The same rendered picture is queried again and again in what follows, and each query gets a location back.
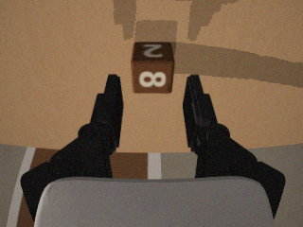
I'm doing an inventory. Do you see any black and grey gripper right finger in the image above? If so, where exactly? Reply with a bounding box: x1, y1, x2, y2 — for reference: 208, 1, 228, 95
183, 75, 286, 218

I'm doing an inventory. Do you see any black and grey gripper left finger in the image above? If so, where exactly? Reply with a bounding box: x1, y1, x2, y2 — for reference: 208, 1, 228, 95
20, 74, 123, 222

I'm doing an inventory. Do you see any brown wooden number cube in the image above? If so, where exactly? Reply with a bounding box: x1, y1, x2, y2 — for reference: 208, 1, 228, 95
131, 43, 175, 94

